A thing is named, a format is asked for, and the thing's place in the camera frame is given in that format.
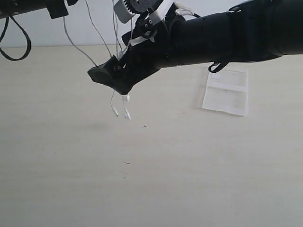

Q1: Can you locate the clear plastic storage case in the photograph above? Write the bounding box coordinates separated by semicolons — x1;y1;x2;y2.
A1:
201;69;249;117

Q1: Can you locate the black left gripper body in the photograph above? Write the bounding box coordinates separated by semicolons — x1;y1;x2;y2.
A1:
46;0;78;19

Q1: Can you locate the white wired earphone cable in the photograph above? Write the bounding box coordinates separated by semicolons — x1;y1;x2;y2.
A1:
62;0;132;120

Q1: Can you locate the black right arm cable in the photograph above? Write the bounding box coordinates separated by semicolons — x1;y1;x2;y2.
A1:
207;61;229;73

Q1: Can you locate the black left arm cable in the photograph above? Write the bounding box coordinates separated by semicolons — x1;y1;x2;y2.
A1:
0;9;32;61

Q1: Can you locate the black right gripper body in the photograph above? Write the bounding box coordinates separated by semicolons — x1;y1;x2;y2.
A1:
119;15;186;90

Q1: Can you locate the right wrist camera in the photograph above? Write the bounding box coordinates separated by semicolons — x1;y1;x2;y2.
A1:
114;0;174;24

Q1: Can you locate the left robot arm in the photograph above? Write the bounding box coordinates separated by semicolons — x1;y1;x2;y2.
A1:
0;0;78;19

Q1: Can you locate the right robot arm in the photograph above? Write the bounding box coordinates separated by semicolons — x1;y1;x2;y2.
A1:
88;0;303;95

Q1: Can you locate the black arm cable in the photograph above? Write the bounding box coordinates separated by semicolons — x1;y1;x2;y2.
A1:
207;61;229;73
0;9;32;61

